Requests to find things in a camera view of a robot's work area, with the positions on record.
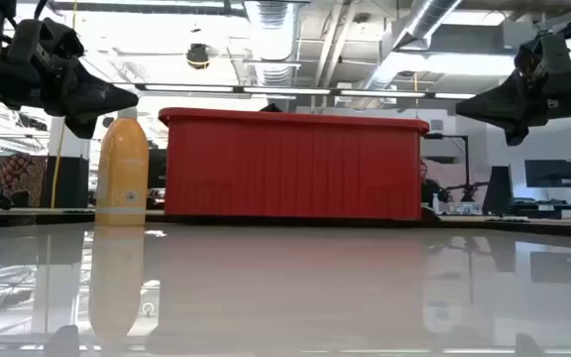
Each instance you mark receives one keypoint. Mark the red patterned cloth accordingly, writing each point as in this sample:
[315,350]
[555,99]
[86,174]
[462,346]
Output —
[18,178]

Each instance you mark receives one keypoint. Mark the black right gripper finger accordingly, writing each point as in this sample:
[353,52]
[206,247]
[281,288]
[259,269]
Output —
[517,134]
[503,104]

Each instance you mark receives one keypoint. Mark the black monitor back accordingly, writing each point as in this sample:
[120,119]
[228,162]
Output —
[497,191]

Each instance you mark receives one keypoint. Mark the red plastic bin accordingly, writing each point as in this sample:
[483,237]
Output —
[285,163]

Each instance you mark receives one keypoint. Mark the silver ventilation duct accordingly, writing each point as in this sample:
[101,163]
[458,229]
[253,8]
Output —
[414,30]

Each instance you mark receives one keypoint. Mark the linear ceiling light strip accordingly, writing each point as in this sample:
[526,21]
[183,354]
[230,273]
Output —
[285,90]

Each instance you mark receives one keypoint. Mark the black panel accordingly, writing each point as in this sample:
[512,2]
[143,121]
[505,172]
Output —
[70,181]

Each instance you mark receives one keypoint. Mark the black computer monitor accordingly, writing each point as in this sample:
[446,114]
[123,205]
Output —
[549,173]

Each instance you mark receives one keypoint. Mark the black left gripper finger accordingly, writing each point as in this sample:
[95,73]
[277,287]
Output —
[83,126]
[102,96]

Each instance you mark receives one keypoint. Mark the person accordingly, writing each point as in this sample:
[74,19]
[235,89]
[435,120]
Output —
[429,191]

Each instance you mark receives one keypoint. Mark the black ceiling dome camera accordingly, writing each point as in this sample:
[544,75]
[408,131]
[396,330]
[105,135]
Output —
[197,55]

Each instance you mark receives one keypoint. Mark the orange spray bottle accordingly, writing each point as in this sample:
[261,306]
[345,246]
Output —
[122,168]

